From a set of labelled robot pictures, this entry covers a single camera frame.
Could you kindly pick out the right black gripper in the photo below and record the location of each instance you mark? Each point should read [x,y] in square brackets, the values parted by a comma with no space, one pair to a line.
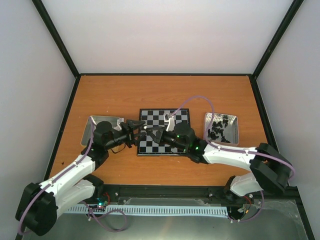
[155,138]

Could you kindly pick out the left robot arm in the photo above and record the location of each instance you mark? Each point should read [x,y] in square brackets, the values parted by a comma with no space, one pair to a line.
[41,204]

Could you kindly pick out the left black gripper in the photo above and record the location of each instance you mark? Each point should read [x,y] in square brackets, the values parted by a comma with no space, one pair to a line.
[129,131]

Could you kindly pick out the light blue cable duct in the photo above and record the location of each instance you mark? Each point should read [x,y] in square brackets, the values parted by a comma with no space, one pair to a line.
[161,210]

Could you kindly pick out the clear tray of black pieces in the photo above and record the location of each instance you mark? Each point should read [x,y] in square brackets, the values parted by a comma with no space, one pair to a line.
[221,128]

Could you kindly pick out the tan tray of white pieces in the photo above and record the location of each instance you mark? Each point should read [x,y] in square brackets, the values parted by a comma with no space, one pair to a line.
[95,119]

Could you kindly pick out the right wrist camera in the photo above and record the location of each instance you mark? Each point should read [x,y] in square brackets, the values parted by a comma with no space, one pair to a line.
[169,120]

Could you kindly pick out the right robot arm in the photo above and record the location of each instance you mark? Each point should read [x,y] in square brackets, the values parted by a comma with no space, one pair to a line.
[267,170]

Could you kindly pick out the black aluminium frame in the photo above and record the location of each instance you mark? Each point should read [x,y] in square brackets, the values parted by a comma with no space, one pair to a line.
[287,19]

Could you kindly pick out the green lit circuit board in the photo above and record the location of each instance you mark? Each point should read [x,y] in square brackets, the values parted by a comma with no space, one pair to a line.
[104,200]

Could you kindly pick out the black and white chessboard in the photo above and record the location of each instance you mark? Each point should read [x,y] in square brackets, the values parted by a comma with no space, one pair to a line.
[154,117]

